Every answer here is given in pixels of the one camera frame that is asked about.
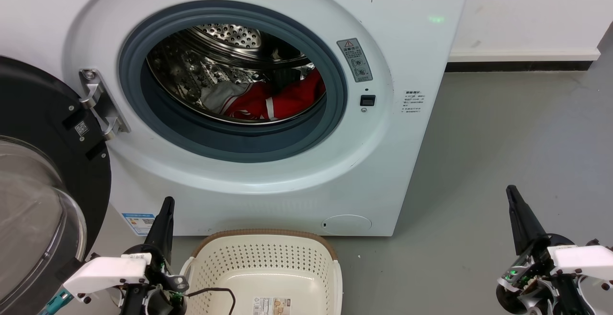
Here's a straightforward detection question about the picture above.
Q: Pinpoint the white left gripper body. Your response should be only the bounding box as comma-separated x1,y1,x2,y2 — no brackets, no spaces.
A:
63,244,190,315

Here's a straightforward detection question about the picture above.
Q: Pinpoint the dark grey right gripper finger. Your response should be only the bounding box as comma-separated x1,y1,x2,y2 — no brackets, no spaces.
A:
506,185,548,256

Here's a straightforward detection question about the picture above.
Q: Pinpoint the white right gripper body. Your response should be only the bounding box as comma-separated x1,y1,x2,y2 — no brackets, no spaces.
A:
496,235,613,315

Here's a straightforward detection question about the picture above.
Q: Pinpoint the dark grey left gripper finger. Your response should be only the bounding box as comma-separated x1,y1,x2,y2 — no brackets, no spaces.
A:
144,197,175,263

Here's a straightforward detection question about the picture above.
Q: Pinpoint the red and white garment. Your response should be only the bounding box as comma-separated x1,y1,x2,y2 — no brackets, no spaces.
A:
200,68,327,122

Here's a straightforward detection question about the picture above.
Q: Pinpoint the cream perforated laundry basket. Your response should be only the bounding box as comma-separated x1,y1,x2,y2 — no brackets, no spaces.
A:
180,229,343,315

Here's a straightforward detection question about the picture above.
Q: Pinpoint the printed product label sticker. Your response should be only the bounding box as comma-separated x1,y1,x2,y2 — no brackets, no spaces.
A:
252,297,292,315

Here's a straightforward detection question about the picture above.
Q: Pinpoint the stainless steel washing machine drum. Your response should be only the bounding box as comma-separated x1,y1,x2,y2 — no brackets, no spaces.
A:
146,23,327,125

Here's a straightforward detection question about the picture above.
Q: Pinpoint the black round washer door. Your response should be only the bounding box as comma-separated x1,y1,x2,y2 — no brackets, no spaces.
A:
0,56,112,315

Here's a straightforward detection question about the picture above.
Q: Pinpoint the blue energy label sticker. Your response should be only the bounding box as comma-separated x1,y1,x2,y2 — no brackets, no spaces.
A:
121,212,157,236

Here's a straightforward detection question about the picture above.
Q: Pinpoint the teal connector piece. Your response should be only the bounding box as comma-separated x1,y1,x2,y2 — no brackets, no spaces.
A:
41,290,73,315

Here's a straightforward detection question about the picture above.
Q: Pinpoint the grey rubber door gasket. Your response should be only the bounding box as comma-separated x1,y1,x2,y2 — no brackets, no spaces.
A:
118,0,348,163

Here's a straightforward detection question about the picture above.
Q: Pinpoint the silver metal door hinge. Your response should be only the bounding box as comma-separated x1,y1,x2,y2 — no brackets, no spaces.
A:
79,68,131,141

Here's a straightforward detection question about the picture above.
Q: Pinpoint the black baseboard strip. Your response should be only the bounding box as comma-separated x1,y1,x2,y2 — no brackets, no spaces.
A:
445,61,595,73

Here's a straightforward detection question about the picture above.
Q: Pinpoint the small printed text label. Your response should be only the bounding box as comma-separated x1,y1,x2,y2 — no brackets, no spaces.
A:
401,90,425,114

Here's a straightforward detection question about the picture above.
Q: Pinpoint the round white filter cover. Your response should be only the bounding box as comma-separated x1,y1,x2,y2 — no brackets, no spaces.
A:
321,214,373,235

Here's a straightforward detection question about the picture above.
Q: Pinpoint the white front-load washing machine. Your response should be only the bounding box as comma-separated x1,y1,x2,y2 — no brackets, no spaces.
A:
0,0,474,237

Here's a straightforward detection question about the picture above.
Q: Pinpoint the grey warning sticker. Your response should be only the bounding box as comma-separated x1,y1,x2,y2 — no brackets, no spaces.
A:
337,38,373,83

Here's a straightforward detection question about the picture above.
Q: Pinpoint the white wall ledge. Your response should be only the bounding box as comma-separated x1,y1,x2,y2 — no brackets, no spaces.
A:
448,49,601,63

